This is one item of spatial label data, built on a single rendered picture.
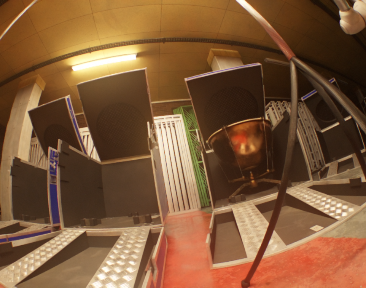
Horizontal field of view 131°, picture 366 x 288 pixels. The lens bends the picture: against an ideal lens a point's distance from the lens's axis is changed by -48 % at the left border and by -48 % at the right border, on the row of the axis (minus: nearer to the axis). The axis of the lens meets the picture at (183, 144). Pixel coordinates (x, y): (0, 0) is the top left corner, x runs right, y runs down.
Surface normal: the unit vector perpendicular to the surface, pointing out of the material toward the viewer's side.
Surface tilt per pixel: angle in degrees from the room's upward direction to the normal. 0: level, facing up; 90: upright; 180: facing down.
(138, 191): 90
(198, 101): 143
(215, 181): 90
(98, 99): 138
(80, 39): 180
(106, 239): 91
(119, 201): 90
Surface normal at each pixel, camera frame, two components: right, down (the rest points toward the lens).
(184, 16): 0.18, 0.94
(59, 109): 0.16, 0.46
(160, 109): 0.13, -0.33
